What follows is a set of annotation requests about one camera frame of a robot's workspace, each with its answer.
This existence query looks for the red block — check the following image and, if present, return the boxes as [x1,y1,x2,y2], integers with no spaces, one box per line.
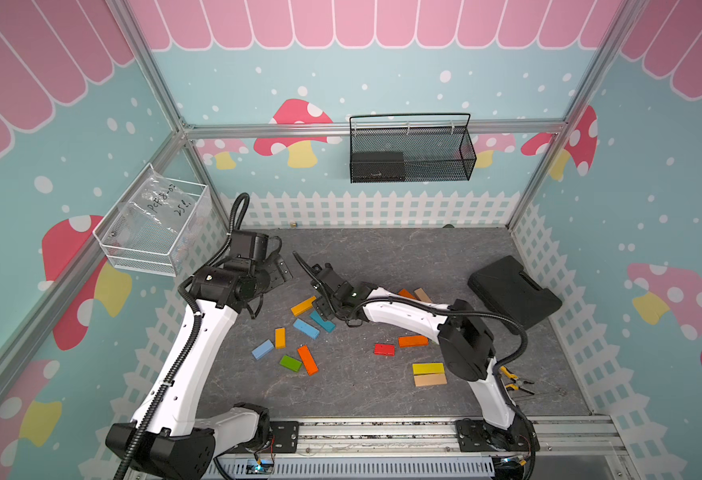
[374,343,396,357]

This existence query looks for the yellow black pliers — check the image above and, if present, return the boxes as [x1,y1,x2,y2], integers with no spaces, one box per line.
[500,366,536,396]

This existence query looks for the clear plastic wall bin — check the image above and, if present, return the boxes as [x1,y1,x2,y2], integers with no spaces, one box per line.
[93,164,212,277]

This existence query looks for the black wire mesh basket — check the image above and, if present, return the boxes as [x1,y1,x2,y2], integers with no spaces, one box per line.
[348,113,477,183]

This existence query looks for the orange long block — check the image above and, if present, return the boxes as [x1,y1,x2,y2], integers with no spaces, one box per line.
[297,345,319,376]

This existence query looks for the black box in basket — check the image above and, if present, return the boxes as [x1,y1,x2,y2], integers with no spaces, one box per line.
[350,151,406,183]

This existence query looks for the green circuit board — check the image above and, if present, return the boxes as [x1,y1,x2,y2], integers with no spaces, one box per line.
[245,459,274,475]

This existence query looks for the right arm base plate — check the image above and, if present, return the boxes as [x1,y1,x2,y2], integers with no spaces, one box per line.
[455,416,540,453]

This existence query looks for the teal long block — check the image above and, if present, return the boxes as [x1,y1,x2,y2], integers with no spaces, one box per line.
[310,311,336,333]

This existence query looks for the light blue block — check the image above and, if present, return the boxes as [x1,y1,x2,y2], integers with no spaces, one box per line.
[251,340,275,360]

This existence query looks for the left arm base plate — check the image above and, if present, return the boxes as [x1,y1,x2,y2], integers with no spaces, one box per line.
[227,421,300,455]

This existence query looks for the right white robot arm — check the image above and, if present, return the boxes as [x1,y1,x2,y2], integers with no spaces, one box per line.
[293,252,540,454]

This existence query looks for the black plastic tool case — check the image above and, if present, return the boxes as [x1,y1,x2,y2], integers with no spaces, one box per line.
[468,256,563,330]

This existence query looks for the blue long block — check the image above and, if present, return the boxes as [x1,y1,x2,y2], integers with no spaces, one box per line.
[293,319,320,339]

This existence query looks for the small orange-yellow block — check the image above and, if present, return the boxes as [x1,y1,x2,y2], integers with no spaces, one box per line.
[275,328,286,349]

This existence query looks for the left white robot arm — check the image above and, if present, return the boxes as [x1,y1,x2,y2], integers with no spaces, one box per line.
[105,193,292,479]

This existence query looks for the tan long block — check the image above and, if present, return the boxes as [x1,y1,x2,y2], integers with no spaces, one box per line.
[414,288,432,303]

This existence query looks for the green block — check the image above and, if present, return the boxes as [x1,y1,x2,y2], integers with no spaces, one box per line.
[279,355,303,372]

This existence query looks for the yellow-green flat block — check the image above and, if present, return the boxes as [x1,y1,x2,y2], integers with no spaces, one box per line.
[412,363,445,376]

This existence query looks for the tan flat block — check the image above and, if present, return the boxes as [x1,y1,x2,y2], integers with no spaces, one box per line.
[413,373,447,388]

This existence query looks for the yellow-orange long block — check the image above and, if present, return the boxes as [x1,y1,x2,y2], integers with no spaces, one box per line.
[291,296,317,317]

